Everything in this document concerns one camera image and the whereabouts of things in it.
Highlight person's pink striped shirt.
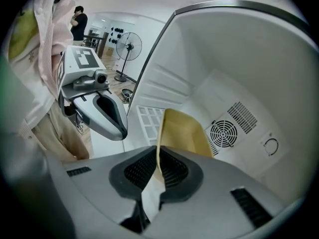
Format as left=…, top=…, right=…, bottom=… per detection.
left=18, top=0, right=77, bottom=139

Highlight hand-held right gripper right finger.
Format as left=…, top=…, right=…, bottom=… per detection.
left=144, top=145, right=287, bottom=239

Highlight dark wooden railing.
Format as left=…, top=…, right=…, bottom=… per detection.
left=83, top=32, right=110, bottom=59

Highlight white fridge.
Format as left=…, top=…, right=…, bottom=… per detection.
left=91, top=0, right=319, bottom=209

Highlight small floor fan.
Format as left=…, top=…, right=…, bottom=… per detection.
left=121, top=88, right=133, bottom=101

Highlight fridge temperature dial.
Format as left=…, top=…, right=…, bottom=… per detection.
left=260, top=132, right=281, bottom=159

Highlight white grid tray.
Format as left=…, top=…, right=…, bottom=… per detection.
left=136, top=105, right=165, bottom=142

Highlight group of black wall items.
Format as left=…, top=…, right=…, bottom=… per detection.
left=110, top=26, right=126, bottom=44

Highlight white fridge fan vent panel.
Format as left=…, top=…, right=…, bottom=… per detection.
left=204, top=101, right=259, bottom=157

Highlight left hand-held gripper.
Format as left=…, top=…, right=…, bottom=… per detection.
left=56, top=45, right=129, bottom=141

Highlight person's beige trousers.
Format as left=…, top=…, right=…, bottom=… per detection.
left=31, top=102, right=90, bottom=162

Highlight grey gripper camera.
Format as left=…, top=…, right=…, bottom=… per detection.
left=73, top=70, right=111, bottom=91

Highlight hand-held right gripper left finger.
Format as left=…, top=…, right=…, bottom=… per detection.
left=46, top=145, right=158, bottom=239

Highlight black pedestal fan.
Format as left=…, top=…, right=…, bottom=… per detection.
left=114, top=31, right=143, bottom=83

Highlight person's white printed t-shirt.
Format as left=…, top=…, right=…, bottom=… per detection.
left=7, top=7, right=62, bottom=126

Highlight tan paper container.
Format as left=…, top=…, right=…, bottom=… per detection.
left=141, top=108, right=215, bottom=225

